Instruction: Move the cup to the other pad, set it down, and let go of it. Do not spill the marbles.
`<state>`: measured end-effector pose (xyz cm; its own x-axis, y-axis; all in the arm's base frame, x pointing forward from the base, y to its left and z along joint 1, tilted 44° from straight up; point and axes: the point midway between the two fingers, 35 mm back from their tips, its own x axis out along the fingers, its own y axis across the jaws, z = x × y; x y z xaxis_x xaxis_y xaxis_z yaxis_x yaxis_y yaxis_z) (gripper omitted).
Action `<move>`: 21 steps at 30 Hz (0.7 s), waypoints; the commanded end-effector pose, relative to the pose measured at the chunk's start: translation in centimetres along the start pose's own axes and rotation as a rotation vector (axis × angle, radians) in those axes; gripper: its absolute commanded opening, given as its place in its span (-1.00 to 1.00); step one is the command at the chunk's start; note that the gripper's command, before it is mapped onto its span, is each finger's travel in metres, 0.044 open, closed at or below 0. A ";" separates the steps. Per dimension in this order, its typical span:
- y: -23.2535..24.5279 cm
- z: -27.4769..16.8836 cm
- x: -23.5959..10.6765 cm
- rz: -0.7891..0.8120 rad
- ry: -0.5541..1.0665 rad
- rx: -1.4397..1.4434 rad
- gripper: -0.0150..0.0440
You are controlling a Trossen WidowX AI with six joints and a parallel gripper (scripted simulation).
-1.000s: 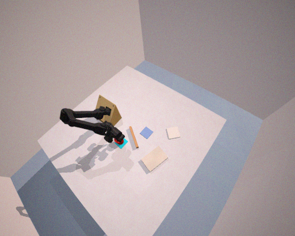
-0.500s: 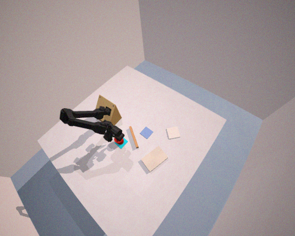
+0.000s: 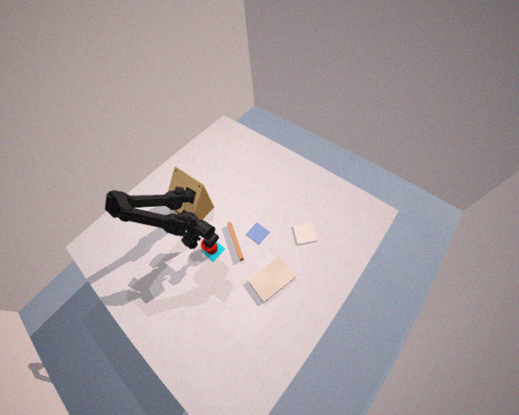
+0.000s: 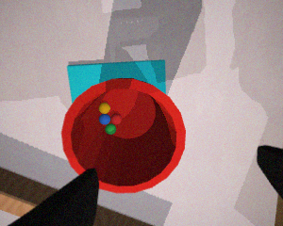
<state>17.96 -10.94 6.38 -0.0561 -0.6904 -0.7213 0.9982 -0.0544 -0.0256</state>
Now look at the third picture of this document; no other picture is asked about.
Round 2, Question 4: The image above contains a brown wooden bar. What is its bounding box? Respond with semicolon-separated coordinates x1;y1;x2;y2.
227;221;244;261

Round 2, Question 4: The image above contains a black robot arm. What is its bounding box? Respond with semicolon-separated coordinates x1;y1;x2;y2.
106;186;215;249

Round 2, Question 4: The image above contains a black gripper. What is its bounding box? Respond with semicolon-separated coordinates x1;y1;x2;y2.
203;233;219;248

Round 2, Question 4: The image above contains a red cup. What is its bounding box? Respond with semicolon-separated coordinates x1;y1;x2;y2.
201;240;218;255

